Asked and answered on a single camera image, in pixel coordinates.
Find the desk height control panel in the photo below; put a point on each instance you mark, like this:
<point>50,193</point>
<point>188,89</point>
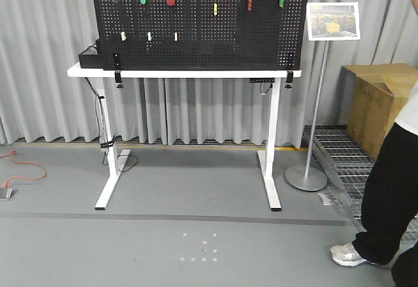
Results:
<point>262,80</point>

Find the white standing desk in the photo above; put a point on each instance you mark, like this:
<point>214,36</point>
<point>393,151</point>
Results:
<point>116,162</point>

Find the right black pegboard clamp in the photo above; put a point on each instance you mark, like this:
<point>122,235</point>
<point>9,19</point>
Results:
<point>289,68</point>

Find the black pegboard clamp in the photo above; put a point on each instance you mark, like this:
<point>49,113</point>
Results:
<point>117,72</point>
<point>289,68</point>

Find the left black pegboard clamp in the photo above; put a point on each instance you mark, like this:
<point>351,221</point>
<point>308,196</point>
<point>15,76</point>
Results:
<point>117,72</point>

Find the metal sign stand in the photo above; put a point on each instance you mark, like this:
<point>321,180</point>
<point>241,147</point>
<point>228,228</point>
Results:
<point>308,178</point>

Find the black perforated pegboard panel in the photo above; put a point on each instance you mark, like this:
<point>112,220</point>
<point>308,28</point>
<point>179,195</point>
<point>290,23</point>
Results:
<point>235,39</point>

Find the black box on desk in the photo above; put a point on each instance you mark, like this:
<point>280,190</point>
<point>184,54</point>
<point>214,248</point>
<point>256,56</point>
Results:
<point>92,57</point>

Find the metal floor grating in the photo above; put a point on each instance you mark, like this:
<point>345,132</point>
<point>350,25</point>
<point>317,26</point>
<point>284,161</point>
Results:
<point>347,167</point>

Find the framed photo sign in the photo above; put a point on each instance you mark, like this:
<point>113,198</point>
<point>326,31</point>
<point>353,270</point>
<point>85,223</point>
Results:
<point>333,21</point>

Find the brown cardboard box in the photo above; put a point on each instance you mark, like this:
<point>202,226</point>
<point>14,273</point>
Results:
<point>380,92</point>

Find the white sneaker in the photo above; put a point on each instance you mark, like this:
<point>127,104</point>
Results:
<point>347,256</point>

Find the grey curtain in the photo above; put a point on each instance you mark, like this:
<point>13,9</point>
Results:
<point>41,39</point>

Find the person in black trousers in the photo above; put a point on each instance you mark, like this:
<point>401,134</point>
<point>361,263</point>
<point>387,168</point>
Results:
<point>390,198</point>

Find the silver foot pedal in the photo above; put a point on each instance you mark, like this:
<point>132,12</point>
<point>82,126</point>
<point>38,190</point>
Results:
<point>6,194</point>

